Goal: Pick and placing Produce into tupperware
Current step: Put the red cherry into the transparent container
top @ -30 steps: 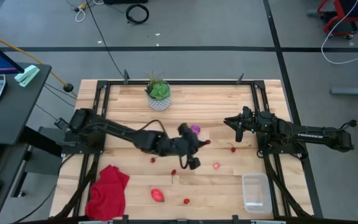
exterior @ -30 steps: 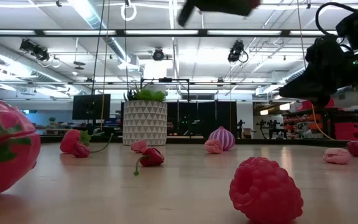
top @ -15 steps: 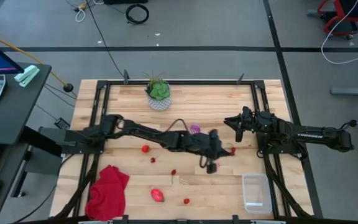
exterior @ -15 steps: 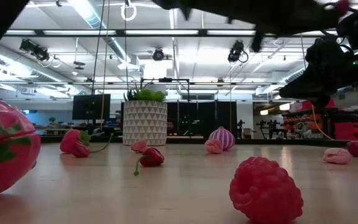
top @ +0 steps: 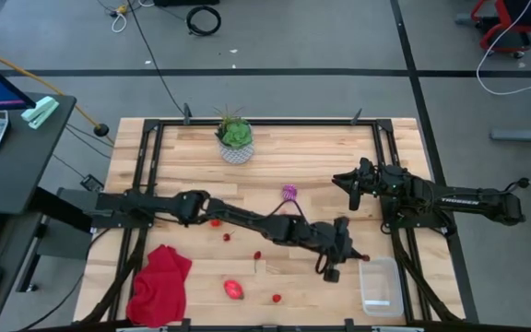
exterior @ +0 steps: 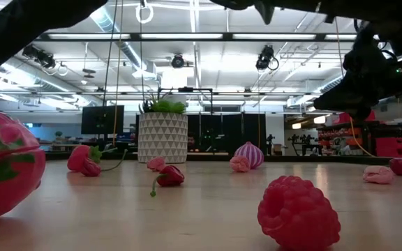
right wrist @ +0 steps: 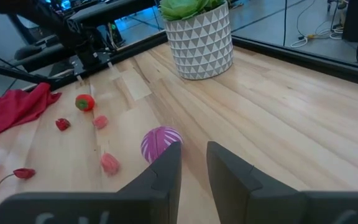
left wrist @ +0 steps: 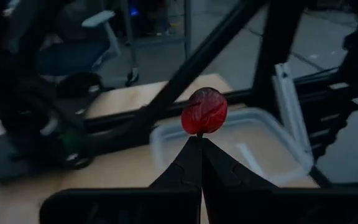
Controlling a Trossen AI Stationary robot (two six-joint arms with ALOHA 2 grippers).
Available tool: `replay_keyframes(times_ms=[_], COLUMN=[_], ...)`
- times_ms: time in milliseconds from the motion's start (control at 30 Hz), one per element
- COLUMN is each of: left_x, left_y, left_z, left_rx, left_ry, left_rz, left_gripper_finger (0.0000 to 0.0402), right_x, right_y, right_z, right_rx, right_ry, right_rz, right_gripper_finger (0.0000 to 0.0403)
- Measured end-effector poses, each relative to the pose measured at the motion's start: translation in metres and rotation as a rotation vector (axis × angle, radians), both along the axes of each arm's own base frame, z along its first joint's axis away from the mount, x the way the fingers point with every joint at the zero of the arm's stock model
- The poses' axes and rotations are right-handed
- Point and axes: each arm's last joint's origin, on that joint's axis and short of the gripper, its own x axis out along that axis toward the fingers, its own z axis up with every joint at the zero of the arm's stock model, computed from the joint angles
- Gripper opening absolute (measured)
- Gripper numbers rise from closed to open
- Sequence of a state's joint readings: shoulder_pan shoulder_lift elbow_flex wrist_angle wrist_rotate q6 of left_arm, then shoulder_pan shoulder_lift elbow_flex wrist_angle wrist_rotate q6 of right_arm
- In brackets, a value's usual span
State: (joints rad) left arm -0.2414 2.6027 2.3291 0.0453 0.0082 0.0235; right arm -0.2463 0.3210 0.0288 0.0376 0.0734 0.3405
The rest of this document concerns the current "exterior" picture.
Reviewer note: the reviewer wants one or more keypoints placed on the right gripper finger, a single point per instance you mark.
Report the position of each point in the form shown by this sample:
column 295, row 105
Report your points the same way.
column 268, row 8
column 237, row 4

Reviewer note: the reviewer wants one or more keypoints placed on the purple striped toy onion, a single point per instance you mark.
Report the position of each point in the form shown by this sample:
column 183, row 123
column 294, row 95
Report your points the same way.
column 251, row 153

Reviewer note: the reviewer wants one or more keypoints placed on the large red toy raspberry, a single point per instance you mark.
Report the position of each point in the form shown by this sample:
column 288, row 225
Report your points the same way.
column 298, row 212

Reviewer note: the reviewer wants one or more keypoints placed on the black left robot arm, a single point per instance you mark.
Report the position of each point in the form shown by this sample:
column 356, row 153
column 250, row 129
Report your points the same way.
column 12, row 28

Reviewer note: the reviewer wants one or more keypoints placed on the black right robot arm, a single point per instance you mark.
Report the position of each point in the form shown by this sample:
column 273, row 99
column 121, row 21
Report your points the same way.
column 379, row 76

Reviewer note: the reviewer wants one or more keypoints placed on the pink crinkled toy produce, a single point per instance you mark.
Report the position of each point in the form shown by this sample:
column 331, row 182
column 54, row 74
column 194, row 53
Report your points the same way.
column 239, row 164
column 156, row 164
column 378, row 175

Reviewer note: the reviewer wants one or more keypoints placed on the green succulent plant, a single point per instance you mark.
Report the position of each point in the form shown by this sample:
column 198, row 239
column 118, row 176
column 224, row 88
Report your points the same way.
column 166, row 106

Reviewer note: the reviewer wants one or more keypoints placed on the black background robot rig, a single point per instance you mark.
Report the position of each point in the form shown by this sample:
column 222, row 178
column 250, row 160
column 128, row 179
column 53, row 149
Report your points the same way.
column 305, row 144

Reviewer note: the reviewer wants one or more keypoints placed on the person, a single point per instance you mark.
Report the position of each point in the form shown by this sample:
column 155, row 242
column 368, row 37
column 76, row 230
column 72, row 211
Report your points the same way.
column 191, row 142

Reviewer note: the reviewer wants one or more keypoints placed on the white triangle-patterned planter pot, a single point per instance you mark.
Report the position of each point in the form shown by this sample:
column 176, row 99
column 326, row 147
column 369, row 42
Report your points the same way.
column 162, row 139

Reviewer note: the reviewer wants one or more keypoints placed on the red storage rack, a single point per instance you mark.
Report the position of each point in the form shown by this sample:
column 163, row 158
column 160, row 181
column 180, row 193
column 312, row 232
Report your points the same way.
column 393, row 146

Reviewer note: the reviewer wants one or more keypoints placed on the black background monitor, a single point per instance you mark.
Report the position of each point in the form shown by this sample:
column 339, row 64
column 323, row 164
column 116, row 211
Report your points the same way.
column 102, row 120

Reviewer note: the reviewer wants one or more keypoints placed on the small red chili toy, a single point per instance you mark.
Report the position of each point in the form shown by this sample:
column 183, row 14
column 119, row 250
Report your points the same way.
column 171, row 176

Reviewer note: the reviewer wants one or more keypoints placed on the small dark red toy fruit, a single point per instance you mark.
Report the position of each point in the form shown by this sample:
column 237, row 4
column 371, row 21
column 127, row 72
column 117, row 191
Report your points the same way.
column 400, row 166

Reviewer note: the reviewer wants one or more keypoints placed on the red toy strawberry green leaves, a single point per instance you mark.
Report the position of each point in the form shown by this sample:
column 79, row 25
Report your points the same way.
column 79, row 158

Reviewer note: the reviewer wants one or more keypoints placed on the red cloth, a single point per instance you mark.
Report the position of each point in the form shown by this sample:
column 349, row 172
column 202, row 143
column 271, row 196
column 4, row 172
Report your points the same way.
column 9, row 181

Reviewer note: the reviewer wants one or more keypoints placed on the black ceiling camera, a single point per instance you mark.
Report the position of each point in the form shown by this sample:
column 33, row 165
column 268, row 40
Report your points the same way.
column 178, row 61
column 38, row 55
column 265, row 57

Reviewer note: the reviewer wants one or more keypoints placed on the black overhead frame beam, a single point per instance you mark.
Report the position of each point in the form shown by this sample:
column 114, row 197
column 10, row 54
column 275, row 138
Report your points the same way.
column 134, row 36

